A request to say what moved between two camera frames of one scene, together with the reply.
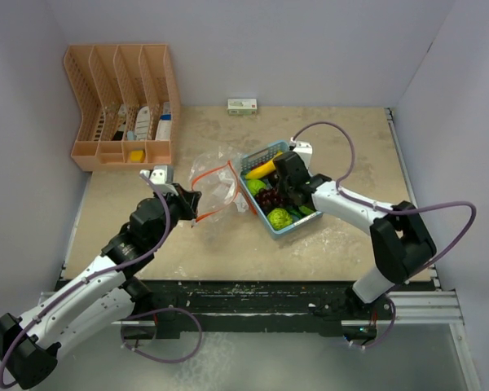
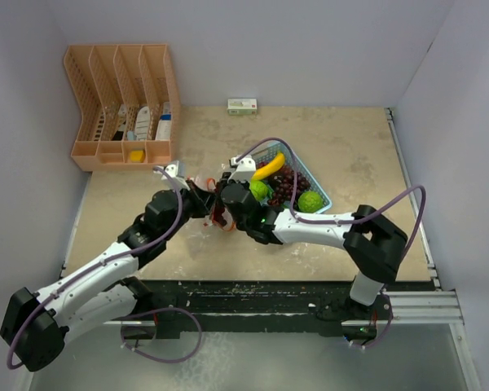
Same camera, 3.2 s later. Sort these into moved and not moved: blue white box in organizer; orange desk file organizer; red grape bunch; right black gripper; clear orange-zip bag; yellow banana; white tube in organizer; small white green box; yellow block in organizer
Moved: clear orange-zip bag; red grape bunch; right black gripper
Not moved: yellow block in organizer; orange desk file organizer; blue white box in organizer; yellow banana; small white green box; white tube in organizer
